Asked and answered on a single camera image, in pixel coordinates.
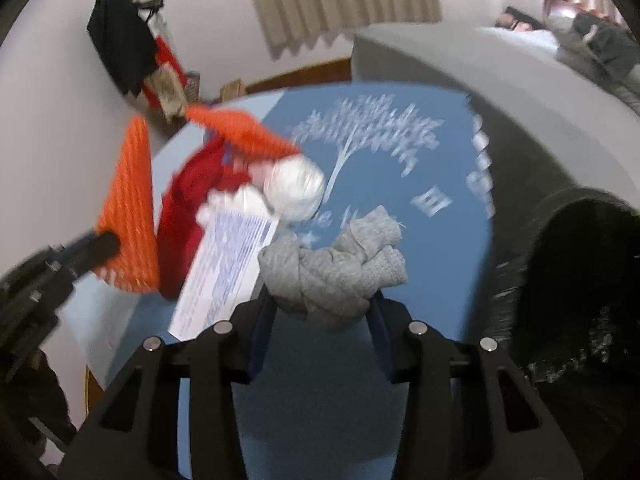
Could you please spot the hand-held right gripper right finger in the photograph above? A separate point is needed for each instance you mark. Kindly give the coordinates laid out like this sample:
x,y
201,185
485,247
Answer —
x,y
380,332

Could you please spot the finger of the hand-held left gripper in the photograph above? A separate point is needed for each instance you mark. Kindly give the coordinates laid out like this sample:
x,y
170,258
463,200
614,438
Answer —
x,y
100,247

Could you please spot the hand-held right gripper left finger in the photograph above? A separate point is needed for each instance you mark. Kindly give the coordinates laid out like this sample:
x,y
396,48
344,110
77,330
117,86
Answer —
x,y
260,332

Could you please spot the orange foam net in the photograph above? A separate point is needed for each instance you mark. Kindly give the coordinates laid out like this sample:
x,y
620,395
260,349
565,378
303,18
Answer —
x,y
130,210

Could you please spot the grey knitted cloth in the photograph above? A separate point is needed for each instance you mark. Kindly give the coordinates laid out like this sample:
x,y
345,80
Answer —
x,y
325,270

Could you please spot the red plastic bag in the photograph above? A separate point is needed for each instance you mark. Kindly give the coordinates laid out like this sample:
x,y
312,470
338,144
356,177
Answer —
x,y
185,220

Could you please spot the dark blue tree-print mat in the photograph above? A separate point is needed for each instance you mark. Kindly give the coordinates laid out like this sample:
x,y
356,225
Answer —
x,y
400,270

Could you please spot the white blue-printed paper packet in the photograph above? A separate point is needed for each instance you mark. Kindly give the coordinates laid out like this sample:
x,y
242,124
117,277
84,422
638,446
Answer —
x,y
220,270

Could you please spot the pink cloth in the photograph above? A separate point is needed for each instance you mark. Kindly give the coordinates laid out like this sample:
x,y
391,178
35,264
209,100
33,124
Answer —
x,y
259,175

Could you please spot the beige canvas tote bag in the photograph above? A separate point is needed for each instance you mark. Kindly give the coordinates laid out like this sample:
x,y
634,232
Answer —
x,y
167,91

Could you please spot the striped bag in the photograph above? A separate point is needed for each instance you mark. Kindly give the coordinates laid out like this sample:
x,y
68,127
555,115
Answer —
x,y
192,87

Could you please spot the red garment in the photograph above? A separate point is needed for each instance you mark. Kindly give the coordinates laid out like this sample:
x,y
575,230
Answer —
x,y
167,60

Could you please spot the brown paper bag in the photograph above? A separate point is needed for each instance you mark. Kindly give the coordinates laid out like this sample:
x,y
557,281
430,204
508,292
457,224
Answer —
x,y
234,90

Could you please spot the black coat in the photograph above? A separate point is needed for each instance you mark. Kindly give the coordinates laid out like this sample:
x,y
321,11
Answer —
x,y
120,40

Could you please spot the grey bed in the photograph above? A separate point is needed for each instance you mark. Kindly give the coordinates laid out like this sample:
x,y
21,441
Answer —
x,y
450,55

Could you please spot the wide beige curtain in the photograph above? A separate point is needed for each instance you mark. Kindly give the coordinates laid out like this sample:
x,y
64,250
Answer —
x,y
340,0

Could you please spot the grey pillow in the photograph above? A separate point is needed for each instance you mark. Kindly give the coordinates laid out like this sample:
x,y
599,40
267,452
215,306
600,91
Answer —
x,y
562,24

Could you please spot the dark grey folded garment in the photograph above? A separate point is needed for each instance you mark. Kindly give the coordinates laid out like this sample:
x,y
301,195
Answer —
x,y
605,47

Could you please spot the wooden headboard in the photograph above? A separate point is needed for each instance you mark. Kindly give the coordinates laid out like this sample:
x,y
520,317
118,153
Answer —
x,y
565,2

